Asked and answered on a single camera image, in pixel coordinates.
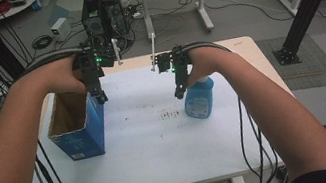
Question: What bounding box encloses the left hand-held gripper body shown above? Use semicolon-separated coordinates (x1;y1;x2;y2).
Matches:
67;33;122;89

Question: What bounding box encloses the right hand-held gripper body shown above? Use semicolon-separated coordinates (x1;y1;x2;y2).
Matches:
148;44;195;81

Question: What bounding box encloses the blue spray bottle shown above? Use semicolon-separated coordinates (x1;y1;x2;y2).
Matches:
179;75;221;123

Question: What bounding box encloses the blue cardboard box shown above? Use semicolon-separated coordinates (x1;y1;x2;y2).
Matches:
40;84;114;166

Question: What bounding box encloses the person's right hand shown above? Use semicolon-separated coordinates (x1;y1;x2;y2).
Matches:
180;41;238;88

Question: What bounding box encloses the person's left hand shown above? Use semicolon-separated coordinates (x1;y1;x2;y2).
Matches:
38;54;89;101

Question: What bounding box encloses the white rod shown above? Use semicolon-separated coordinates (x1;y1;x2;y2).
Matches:
109;36;125;68
144;32;162;73

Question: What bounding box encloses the black computer tower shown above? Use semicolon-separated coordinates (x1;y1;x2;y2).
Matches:
77;0;134;50

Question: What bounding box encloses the small white device box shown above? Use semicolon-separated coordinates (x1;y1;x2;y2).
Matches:
48;16;75;44

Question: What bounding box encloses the white table mat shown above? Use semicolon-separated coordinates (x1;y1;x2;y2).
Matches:
1;45;284;183

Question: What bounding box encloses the round white table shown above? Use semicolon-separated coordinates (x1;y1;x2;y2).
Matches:
0;0;46;22

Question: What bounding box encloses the grey floor mat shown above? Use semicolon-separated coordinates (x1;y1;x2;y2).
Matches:
255;27;326;99

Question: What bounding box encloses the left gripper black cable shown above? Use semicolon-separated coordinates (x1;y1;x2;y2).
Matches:
13;45;89;82

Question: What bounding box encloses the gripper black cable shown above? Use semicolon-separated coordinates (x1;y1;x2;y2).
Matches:
180;30;285;183
13;45;89;82

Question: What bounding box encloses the coiled black cable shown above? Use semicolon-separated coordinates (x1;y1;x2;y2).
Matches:
30;33;56;52

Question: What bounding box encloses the black floor cable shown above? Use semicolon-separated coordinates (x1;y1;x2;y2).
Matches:
164;0;295;42

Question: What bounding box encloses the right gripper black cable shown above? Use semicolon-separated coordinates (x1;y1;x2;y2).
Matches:
180;30;285;183

